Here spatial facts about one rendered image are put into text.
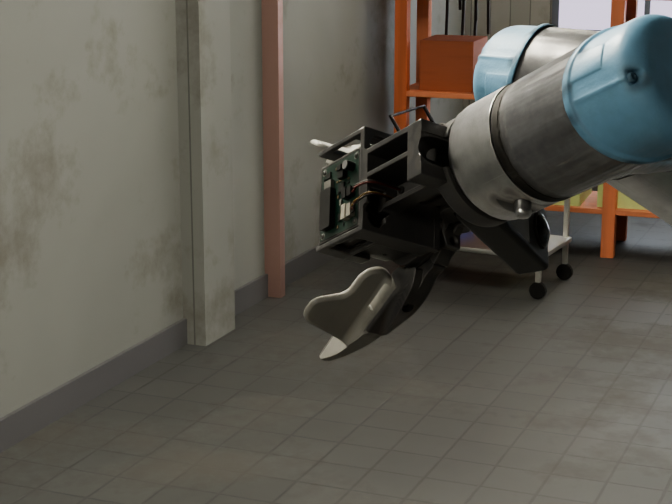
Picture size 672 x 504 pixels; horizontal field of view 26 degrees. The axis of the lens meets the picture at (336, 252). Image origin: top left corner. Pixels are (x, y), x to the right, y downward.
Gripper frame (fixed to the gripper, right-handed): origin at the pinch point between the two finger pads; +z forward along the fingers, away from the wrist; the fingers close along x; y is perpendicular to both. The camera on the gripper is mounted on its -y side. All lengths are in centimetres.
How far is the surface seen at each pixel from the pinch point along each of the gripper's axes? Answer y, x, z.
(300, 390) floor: -259, -119, 408
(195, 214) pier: -228, -203, 451
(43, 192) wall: -136, -172, 398
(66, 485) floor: -149, -61, 383
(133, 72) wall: -174, -240, 411
